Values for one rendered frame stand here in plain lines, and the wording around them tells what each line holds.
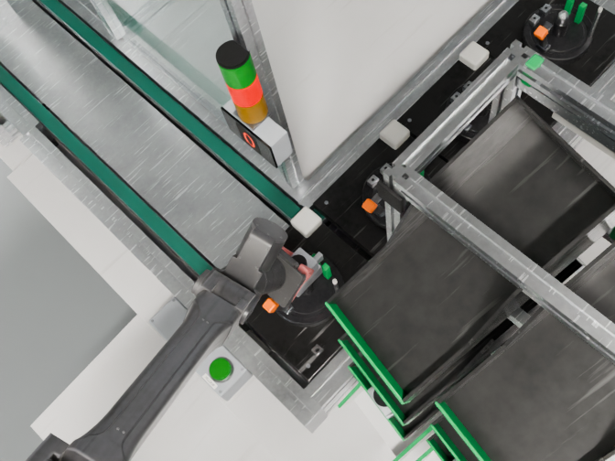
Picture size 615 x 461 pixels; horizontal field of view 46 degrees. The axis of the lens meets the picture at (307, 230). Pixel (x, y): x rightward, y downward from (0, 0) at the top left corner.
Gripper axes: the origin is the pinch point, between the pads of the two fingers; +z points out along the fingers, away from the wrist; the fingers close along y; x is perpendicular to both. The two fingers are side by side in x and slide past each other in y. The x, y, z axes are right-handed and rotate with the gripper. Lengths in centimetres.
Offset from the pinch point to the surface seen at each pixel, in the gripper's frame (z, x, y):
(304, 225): 14.3, -0.3, 9.0
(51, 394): 51, 118, 71
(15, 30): 16, 9, 102
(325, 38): 49, -26, 43
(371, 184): 21.4, -12.8, 4.3
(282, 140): -3.4, -17.0, 12.7
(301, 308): 7.2, 9.9, -2.0
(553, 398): -37, -24, -43
